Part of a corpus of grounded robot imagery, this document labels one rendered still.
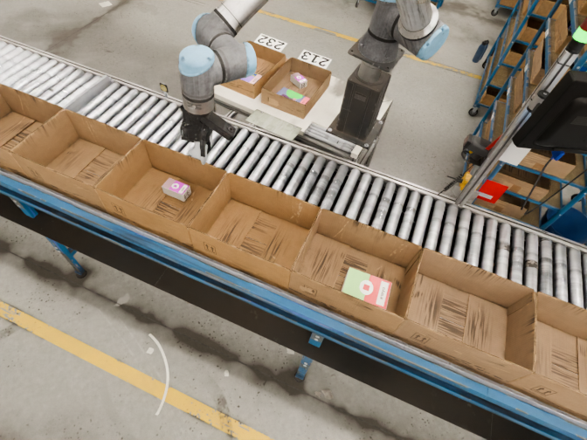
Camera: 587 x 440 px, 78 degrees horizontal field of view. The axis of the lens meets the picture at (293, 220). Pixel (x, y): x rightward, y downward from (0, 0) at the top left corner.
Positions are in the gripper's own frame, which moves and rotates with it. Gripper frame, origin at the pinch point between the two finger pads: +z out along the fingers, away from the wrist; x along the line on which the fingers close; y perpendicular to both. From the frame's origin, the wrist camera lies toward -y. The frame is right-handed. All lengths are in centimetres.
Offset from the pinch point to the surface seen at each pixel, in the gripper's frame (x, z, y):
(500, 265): -5, 37, -130
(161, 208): 1.7, 34.2, 19.7
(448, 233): -18, 38, -108
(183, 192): -4.4, 28.8, 12.1
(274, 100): -89, 39, -14
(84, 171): -11, 37, 58
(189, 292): 25, 60, 3
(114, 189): 1.5, 27.5, 37.1
